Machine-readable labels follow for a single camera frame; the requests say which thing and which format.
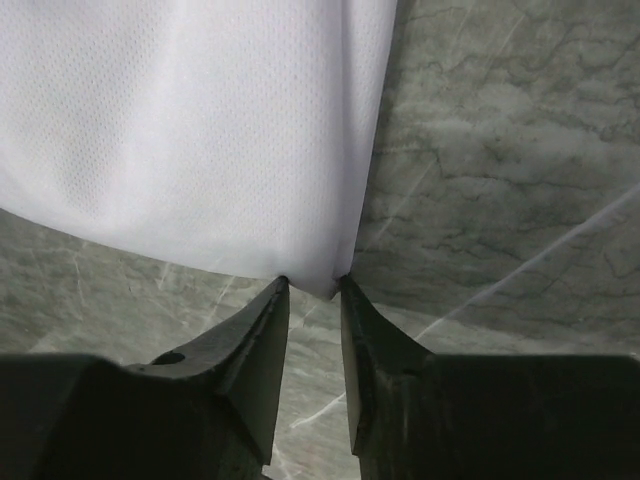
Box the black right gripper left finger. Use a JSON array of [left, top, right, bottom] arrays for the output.
[[1, 277, 290, 479]]

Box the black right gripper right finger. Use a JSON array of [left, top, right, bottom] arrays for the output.
[[339, 276, 639, 479]]

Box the white t shirt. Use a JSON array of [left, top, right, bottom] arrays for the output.
[[1, 1, 396, 298]]

